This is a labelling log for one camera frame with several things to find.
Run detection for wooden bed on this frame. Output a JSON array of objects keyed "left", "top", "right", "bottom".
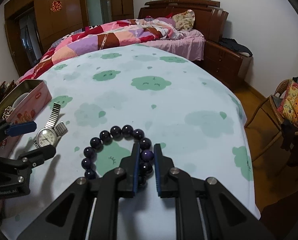
[{"left": 138, "top": 0, "right": 228, "bottom": 42}]

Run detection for pink metal tin box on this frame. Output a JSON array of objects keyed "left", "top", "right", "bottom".
[{"left": 0, "top": 79, "right": 53, "bottom": 157}]

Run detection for red double happiness decoration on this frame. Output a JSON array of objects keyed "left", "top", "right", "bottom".
[{"left": 50, "top": 1, "right": 62, "bottom": 12}]

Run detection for white jade bangle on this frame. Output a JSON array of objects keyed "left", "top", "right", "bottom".
[{"left": 12, "top": 92, "right": 29, "bottom": 108}]

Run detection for colourful patterned cushion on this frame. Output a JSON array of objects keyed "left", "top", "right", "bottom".
[{"left": 278, "top": 79, "right": 298, "bottom": 128}]

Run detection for wooden nightstand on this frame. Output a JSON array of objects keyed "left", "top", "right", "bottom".
[{"left": 202, "top": 41, "right": 253, "bottom": 90}]

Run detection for silver wristwatch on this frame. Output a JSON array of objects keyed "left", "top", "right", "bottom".
[{"left": 34, "top": 102, "right": 68, "bottom": 148}]

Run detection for cloud pattern tablecloth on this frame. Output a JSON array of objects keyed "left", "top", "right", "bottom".
[{"left": 1, "top": 44, "right": 260, "bottom": 239}]

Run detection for wooden wardrobe wall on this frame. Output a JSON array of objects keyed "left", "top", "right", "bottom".
[{"left": 4, "top": 0, "right": 134, "bottom": 76}]

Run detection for wicker chair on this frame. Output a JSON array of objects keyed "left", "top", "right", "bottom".
[{"left": 244, "top": 79, "right": 290, "bottom": 162}]

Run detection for dark clothes pile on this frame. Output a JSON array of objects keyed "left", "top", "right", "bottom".
[{"left": 218, "top": 38, "right": 253, "bottom": 57}]

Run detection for pink bed sheet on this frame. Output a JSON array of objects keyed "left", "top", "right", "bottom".
[{"left": 142, "top": 29, "right": 206, "bottom": 61}]

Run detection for floral pillow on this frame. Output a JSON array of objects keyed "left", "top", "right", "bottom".
[{"left": 172, "top": 9, "right": 195, "bottom": 31}]

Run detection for dark purple bead bracelet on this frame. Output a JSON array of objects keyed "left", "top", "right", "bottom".
[{"left": 81, "top": 124, "right": 155, "bottom": 185}]

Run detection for patchwork quilt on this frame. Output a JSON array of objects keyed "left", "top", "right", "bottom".
[{"left": 17, "top": 18, "right": 184, "bottom": 83}]

